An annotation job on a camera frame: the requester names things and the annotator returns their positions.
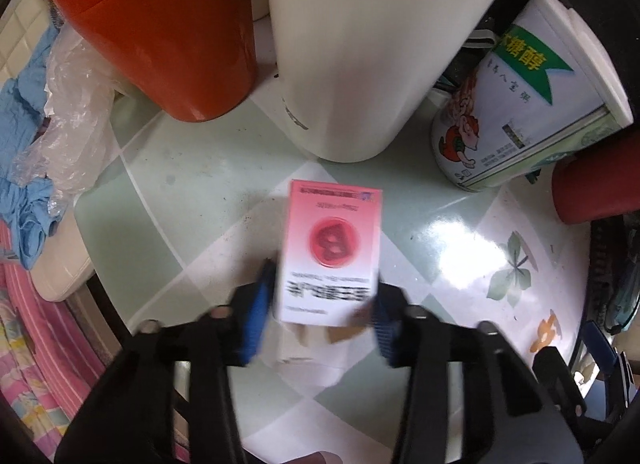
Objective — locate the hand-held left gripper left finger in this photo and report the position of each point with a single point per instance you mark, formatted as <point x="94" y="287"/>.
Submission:
<point x="255" y="314"/>

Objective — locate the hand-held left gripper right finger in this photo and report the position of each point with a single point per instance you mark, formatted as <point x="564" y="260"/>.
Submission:
<point x="385" y="334"/>

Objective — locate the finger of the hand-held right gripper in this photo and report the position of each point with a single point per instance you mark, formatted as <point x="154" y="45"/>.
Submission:
<point x="625" y="374"/>
<point x="560" y="379"/>

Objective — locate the pink medicine box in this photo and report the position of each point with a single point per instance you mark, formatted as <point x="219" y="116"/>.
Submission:
<point x="330" y="244"/>

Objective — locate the red thermos bottle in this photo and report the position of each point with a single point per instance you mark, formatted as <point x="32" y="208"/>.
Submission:
<point x="600" y="189"/>

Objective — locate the pink striped blanket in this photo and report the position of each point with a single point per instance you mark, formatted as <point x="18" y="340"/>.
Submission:
<point x="40" y="369"/>

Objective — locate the white canister with green label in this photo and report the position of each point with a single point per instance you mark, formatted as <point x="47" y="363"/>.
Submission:
<point x="525" y="108"/>

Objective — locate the clear plastic bag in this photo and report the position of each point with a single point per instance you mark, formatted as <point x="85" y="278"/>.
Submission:
<point x="70" y="108"/>

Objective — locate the white thermos flask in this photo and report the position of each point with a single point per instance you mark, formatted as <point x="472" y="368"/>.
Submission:
<point x="360" y="53"/>

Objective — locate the orange plastic cup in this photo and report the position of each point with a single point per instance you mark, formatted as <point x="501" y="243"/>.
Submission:
<point x="165" y="43"/>

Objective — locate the light blue cloth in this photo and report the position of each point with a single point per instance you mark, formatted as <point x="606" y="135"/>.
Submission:
<point x="25" y="93"/>

